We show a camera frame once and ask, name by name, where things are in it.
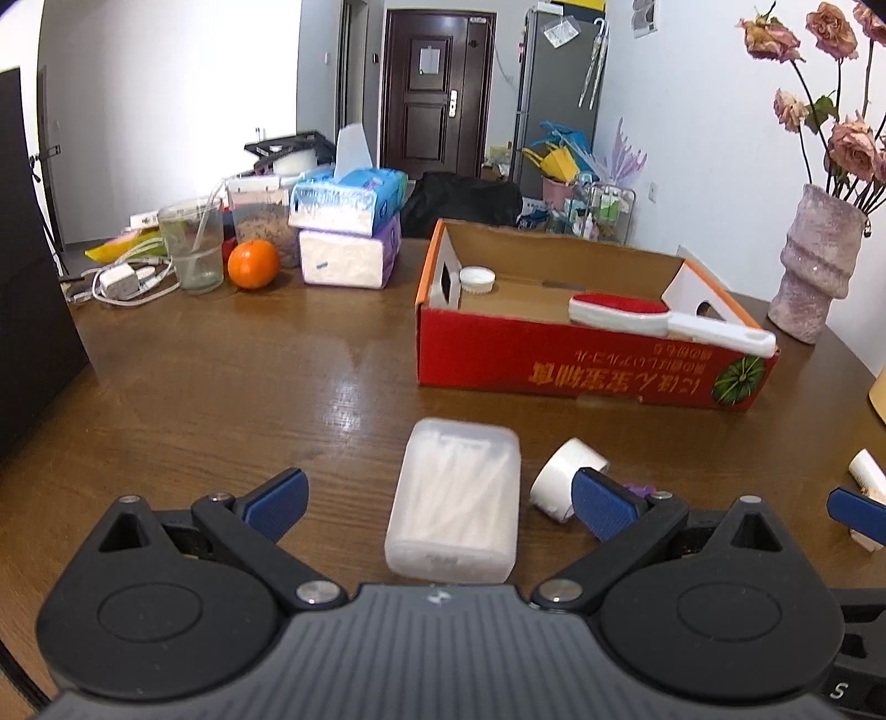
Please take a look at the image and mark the grey interior door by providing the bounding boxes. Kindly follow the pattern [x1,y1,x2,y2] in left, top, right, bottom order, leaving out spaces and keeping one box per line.
[338,0,372,134]

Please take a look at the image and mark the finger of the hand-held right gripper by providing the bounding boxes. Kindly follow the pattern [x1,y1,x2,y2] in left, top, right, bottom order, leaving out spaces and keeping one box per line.
[828,486,886,547]

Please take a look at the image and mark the clear food container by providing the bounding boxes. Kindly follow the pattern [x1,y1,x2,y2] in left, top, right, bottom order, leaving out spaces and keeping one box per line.
[226,173,303,270]

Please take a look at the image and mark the red cardboard box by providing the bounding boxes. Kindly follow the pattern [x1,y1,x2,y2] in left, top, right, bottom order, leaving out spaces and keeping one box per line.
[415,219,782,412]

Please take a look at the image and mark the yellow packet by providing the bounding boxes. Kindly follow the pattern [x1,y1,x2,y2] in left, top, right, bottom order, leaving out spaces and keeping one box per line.
[84,230,169,262]

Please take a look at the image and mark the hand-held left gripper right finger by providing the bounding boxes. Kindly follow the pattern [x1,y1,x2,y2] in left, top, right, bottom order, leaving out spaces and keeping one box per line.
[530,466,788,614]

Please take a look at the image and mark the dark bag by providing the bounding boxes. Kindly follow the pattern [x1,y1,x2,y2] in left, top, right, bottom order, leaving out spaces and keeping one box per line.
[400,172,524,240]

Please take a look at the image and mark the clear glass cup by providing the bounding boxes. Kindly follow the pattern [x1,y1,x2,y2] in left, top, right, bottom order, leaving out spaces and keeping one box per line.
[157,197,226,296]

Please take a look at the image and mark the grey refrigerator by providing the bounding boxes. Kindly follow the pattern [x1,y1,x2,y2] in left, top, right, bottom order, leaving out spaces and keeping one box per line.
[510,4,611,202]

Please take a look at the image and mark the orange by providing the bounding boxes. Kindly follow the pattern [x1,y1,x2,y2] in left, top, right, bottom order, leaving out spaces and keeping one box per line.
[226,239,282,290]

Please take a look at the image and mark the dried pink roses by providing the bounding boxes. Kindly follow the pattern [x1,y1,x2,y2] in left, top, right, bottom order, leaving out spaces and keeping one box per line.
[736,0,886,210]

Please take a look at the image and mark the black device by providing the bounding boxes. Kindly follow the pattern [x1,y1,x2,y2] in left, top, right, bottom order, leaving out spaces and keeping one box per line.
[243,131,337,174]

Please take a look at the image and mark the dark brown door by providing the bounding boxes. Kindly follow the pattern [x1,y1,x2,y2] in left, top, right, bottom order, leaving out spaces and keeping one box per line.
[380,8,498,182]

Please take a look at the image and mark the white spray bottle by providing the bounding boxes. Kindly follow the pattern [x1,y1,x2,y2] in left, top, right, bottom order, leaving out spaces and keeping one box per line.
[848,448,886,553]

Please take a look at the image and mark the translucent cotton swab box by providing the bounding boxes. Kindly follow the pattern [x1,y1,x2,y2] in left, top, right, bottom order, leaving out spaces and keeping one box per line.
[384,417,523,585]

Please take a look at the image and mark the blue and yellow toys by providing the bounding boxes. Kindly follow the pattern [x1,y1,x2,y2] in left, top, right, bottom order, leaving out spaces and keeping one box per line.
[522,118,594,185]

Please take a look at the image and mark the blue tissue pack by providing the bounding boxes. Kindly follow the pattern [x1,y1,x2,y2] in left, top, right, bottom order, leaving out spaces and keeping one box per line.
[286,124,409,237]

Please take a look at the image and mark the purple feather decoration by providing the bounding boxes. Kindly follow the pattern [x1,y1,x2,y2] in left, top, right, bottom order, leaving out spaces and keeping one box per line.
[590,117,650,189]

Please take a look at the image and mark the clear folded umbrella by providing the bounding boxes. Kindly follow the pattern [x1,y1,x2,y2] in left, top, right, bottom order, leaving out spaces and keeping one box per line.
[579,17,611,110]

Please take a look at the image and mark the white cup-shaped cap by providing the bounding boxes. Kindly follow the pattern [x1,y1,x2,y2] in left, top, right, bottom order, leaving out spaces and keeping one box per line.
[529,436,611,525]

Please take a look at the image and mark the white charger with cable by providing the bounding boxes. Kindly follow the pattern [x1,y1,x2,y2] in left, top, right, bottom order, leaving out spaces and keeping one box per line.
[91,259,174,304]

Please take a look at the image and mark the red and white lint brush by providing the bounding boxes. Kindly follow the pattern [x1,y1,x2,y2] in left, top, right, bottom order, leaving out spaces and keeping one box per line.
[568,291,778,359]

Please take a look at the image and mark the purple tissue pack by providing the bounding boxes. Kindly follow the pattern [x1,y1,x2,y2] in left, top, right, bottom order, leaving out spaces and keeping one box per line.
[297,214,403,290]

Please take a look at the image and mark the pink ceramic vase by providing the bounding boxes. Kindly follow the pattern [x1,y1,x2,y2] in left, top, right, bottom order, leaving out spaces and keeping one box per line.
[767,183,870,346]

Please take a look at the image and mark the white wire cart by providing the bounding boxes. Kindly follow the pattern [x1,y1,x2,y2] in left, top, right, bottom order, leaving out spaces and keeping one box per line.
[563,183,637,244]

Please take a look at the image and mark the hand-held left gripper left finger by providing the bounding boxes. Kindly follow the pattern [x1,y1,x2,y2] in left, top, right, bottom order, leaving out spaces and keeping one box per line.
[97,468,348,612]

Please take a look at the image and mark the black paper bag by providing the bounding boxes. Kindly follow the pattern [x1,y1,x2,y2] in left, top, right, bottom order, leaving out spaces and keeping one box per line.
[0,66,91,459]

